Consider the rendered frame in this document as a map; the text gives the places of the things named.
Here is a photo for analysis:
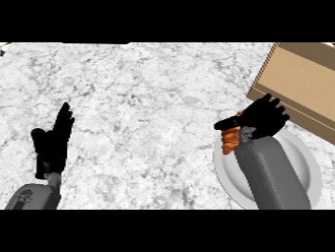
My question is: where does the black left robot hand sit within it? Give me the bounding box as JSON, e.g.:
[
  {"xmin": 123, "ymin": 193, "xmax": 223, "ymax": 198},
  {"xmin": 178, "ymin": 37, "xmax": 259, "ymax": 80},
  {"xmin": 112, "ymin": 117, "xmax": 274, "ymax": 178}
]
[{"xmin": 29, "ymin": 101, "xmax": 75, "ymax": 180}]

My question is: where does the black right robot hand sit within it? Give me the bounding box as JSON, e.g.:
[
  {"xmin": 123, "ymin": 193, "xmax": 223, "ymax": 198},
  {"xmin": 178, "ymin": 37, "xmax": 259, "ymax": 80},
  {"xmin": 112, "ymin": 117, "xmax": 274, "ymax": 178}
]
[{"xmin": 212, "ymin": 93, "xmax": 292, "ymax": 140}]

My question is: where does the brown croissant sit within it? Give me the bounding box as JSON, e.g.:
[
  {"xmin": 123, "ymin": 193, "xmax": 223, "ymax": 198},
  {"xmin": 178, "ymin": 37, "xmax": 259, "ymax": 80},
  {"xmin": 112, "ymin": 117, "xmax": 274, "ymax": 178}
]
[{"xmin": 219, "ymin": 110, "xmax": 246, "ymax": 156}]

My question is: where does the brown cardboard box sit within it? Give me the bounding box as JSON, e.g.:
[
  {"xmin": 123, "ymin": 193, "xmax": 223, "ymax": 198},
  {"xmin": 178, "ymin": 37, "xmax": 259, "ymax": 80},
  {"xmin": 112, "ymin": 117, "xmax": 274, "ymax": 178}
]
[{"xmin": 244, "ymin": 42, "xmax": 335, "ymax": 156}]

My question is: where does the white round plate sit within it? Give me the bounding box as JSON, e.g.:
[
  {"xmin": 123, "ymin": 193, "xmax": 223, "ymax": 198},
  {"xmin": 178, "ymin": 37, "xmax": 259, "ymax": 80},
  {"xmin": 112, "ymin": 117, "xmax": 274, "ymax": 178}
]
[{"xmin": 212, "ymin": 126, "xmax": 324, "ymax": 211}]

